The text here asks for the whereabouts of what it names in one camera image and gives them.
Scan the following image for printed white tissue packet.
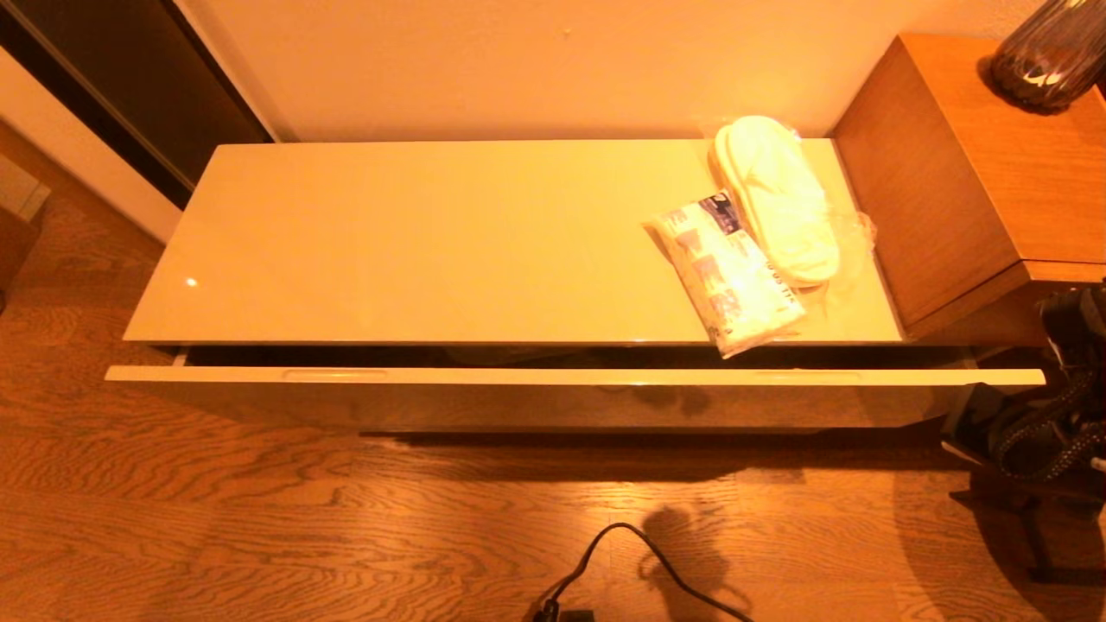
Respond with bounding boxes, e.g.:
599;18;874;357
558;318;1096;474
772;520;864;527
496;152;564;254
641;192;807;359

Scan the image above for white slippers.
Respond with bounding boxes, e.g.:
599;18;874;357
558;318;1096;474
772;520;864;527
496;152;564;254
704;115;878;321

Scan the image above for white cabinet drawer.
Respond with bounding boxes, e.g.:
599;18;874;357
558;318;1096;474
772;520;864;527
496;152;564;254
104;363;1046;433

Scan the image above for black metal stand legs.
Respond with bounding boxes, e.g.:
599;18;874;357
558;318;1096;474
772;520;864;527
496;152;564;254
949;484;1106;588

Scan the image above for brown wooden side cabinet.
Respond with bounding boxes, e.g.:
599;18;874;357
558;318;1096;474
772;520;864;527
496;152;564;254
828;33;1106;348

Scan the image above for dark ribbed glass vase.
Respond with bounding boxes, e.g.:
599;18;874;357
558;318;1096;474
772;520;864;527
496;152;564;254
988;0;1106;113

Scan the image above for glossy white low cabinet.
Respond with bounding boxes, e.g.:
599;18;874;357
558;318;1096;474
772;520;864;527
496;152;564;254
124;140;977;433

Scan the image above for dark door panel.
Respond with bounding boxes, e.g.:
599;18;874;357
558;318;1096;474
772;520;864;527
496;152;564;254
0;0;273;213

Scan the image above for brown wooden furniture piece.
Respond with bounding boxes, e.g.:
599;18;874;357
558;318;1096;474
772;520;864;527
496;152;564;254
0;203;44;290

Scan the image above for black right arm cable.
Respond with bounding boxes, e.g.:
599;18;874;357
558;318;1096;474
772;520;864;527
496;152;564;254
989;363;1106;485

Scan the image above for black floor cable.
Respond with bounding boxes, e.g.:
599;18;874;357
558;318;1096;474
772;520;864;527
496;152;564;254
531;523;753;622

